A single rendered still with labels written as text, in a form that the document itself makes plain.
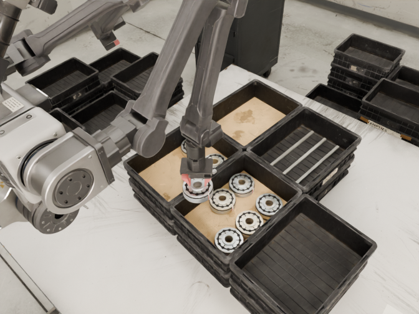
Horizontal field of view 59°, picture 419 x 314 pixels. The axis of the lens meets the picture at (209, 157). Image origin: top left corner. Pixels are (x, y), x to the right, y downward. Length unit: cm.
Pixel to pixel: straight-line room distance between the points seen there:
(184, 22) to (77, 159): 36
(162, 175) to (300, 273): 67
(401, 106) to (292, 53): 156
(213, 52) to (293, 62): 285
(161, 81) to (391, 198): 124
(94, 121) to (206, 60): 175
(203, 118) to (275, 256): 59
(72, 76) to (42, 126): 209
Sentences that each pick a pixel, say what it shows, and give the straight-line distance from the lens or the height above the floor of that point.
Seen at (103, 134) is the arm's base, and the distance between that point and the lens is 80.
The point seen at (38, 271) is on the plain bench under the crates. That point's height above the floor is 70.
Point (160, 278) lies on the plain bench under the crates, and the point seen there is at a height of 70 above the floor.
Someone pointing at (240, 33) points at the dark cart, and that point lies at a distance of 280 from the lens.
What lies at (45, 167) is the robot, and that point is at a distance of 77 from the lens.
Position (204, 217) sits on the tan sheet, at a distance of 142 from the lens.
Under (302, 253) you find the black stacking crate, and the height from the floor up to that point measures 83.
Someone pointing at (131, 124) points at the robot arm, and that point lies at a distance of 83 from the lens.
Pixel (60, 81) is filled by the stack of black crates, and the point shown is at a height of 49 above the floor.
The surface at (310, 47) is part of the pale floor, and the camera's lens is 400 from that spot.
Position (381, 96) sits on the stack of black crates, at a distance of 266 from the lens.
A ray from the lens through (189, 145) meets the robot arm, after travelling 108.
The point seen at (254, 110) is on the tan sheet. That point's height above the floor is 83.
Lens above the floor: 202
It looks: 47 degrees down
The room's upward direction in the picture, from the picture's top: 3 degrees counter-clockwise
